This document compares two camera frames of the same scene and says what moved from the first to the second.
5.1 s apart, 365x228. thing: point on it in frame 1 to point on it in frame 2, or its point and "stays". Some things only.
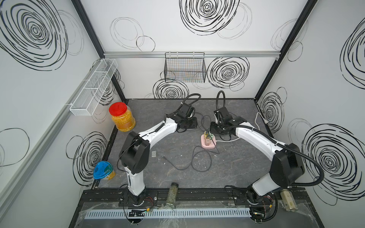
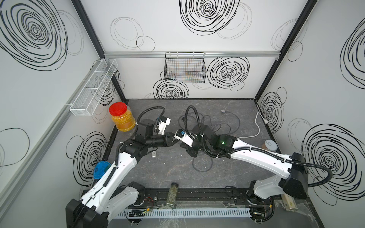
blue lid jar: [103, 169] stays
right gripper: [212, 129] to [191, 152]
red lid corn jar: [121, 115] stays
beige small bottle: [288, 200] stays
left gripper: [195, 123] to [168, 141]
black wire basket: [187, 67] stays
